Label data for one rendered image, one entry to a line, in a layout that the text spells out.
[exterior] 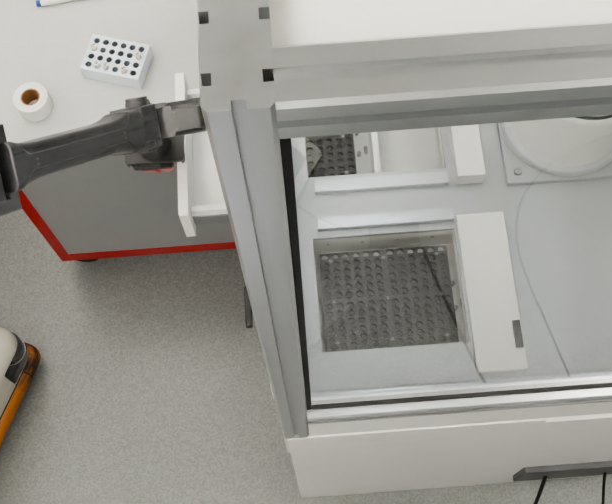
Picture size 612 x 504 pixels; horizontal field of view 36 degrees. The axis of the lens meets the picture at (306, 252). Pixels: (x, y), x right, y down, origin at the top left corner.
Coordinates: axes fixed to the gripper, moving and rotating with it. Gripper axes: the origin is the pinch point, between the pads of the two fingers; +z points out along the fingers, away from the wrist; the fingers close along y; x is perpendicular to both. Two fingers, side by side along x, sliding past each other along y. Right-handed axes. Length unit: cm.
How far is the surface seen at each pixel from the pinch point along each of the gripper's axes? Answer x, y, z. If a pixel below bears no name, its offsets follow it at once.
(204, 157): 4.1, 6.9, 5.6
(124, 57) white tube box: 29.8, -9.2, 9.8
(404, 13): -42, 32, -108
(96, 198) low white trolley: 13.4, -22.6, 42.3
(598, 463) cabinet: -53, 85, 55
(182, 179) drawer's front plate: -4.4, 4.0, -3.8
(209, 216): -9.6, 7.9, 1.6
